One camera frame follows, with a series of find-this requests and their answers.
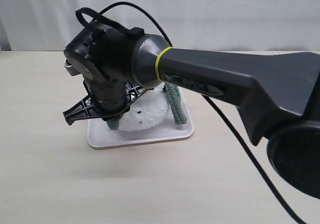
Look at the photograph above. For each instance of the green fuzzy scarf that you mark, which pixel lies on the green fuzzy scarf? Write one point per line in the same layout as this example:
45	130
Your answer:
174	100

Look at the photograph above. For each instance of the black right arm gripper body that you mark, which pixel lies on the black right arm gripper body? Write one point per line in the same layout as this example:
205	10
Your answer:
102	55

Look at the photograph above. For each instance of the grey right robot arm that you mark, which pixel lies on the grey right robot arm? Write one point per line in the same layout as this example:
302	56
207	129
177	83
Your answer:
277	96

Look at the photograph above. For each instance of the white plush snowman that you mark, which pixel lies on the white plush snowman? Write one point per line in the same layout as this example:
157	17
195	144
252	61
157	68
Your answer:
147	112

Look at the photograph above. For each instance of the white rectangular tray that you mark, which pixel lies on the white rectangular tray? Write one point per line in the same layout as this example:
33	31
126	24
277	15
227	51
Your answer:
99	136

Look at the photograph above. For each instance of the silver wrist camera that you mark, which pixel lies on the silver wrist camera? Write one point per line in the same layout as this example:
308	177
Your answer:
70	69

